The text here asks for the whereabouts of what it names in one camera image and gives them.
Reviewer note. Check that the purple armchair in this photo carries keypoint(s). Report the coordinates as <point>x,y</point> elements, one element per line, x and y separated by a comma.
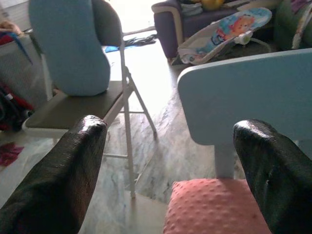
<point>170,34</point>

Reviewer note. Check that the white folded cloth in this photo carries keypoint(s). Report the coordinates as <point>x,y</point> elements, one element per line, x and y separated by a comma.
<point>191,9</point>

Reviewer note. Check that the grey green leather sofa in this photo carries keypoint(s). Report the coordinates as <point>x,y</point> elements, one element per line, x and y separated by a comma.
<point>284,24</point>

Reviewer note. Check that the pink dotted pillow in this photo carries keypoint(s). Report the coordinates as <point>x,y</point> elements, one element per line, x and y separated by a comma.
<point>209,207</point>

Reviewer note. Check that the blue cloth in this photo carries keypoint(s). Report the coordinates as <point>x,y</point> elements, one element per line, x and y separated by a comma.
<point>111,49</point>

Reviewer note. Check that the dark clothes heap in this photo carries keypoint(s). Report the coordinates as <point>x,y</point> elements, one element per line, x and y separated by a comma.
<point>139,40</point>

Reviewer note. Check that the colourful baby bouncer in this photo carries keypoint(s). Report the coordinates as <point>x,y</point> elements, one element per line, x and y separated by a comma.
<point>231,29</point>

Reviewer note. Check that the light blue pillow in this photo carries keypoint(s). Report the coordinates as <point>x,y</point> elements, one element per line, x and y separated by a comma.
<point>68,48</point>

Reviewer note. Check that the grey folding chair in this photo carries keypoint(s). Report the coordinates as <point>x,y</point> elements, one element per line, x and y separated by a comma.
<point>73,107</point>

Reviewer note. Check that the light blue small chair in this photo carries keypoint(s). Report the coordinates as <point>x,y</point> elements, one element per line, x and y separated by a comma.
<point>243,92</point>

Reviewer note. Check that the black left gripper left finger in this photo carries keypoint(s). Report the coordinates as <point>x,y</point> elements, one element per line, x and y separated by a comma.
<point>61,175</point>

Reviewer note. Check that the yellow toy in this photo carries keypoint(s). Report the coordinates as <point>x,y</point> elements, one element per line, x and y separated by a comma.
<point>212,3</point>

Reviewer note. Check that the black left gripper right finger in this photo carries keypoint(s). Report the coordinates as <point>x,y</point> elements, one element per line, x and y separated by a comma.
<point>280,175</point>

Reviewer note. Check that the magenta cloth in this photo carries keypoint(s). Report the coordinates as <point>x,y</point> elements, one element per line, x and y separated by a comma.
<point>9,153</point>

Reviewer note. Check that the red and dark clothes pile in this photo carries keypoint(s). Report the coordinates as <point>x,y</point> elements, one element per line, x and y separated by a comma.
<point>12,107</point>

